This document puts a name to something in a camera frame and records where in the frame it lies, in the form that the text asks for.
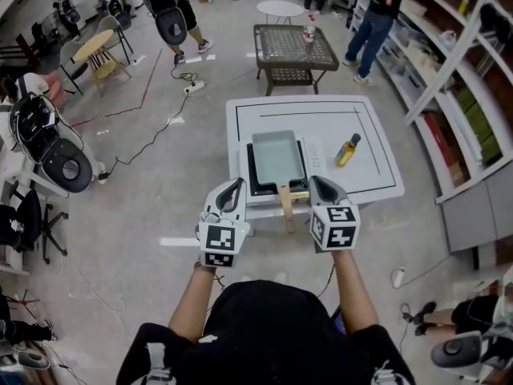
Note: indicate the clear bottle with red label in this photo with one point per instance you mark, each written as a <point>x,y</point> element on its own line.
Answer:
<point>309,33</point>

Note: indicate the person's black shirt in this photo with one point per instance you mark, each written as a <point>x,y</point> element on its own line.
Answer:
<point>264,335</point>

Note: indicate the round wooden table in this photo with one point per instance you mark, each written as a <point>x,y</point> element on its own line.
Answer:
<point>93,44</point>

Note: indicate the dark wicker coffee table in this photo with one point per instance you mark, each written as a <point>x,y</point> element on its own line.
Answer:
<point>294,46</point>

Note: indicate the person's left forearm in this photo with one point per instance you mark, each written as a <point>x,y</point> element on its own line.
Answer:
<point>192,303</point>

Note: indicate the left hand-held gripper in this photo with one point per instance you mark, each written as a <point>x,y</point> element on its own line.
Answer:
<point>219,239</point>

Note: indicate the white power strip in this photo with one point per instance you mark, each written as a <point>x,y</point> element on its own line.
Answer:
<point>398,277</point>
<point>194,87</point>

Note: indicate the white portable stove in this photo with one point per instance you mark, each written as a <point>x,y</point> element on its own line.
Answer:
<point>314,155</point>

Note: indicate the yellow oil bottle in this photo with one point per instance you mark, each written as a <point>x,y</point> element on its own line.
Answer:
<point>346,152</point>

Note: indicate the person's right forearm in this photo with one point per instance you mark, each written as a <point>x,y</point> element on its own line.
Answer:
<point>352,291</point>

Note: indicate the grey chair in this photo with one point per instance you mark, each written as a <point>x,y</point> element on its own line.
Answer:
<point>70,54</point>
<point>109,23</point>

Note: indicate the pale blue rectangular pan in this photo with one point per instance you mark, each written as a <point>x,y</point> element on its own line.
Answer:
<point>276,156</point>

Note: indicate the white round table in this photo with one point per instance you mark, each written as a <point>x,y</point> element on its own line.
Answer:
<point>279,8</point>

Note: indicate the grey cabinet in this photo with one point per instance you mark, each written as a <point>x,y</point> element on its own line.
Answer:
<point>473,211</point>

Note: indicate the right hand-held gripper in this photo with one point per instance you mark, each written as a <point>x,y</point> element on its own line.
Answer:
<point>334,227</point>

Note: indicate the white square table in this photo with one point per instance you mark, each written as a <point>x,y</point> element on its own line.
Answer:
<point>304,118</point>

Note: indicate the black office chair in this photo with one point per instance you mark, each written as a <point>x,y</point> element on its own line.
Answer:
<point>28,219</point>

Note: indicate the white shelving unit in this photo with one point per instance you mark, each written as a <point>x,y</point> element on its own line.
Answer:
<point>449,74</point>

